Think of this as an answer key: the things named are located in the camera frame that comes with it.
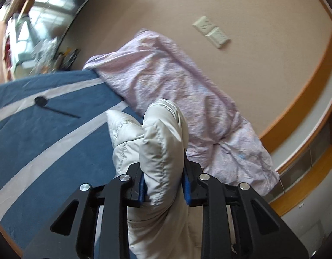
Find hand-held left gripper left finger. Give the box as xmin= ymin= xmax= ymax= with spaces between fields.
xmin=23 ymin=162 xmax=149 ymax=259

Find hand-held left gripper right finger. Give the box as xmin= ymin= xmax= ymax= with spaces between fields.
xmin=182 ymin=150 xmax=309 ymax=259

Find cream puffer jacket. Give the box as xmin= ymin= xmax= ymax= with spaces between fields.
xmin=105 ymin=98 xmax=207 ymax=259

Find pink floral quilt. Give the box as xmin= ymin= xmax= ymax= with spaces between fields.
xmin=83 ymin=29 xmax=280 ymax=196

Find blue bed sheet white stripes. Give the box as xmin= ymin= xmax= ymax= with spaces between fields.
xmin=0 ymin=69 xmax=143 ymax=259

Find wooden ledge board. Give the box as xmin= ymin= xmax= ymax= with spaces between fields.
xmin=269 ymin=146 xmax=332 ymax=218

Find glass fish tank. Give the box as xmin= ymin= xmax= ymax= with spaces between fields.
xmin=6 ymin=16 xmax=45 ymax=68

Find white wall switch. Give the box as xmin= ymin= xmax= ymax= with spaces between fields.
xmin=205 ymin=27 xmax=231 ymax=49

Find wooden wall trim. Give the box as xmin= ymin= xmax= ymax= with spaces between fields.
xmin=258 ymin=27 xmax=332 ymax=154

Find white wall socket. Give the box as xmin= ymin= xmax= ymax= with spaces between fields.
xmin=192 ymin=16 xmax=219 ymax=36

